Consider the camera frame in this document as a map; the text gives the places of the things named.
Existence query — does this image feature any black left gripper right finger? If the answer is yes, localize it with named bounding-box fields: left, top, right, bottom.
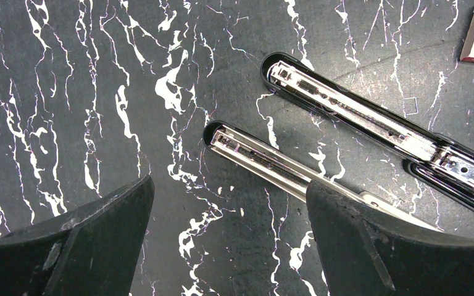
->
left=306, top=181, right=474, bottom=295

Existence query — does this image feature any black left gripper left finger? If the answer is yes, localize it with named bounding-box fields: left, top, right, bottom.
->
left=0, top=176, right=155, bottom=295

